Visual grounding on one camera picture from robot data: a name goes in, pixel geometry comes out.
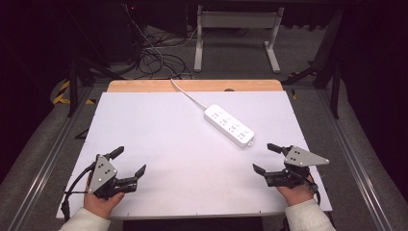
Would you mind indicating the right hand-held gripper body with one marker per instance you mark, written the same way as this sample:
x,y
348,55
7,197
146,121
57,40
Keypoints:
x,y
300,159

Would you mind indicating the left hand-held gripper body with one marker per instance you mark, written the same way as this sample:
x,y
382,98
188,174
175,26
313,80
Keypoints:
x,y
102,173

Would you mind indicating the person's left hand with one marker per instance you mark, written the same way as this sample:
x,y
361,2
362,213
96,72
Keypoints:
x,y
100,204

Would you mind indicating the person's right hand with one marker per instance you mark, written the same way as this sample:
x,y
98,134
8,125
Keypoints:
x,y
296,194

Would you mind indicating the white board sheet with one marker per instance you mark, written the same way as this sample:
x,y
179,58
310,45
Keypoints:
x,y
179,166

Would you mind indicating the white power strip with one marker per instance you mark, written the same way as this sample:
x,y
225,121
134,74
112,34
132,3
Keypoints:
x,y
229,125

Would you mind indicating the wooden table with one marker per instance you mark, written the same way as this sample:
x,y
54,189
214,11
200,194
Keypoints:
x,y
144,86

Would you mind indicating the black metal stand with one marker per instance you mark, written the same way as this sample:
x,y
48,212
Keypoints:
x,y
330,64
75,86

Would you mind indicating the yellow black hazard tape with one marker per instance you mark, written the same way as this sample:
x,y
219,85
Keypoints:
x,y
62,93

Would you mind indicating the aluminium floor rail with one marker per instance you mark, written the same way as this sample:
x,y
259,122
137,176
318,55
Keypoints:
x,y
48,160
356,163

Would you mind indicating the white metal stand frame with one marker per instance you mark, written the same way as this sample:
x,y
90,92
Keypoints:
x,y
237,20

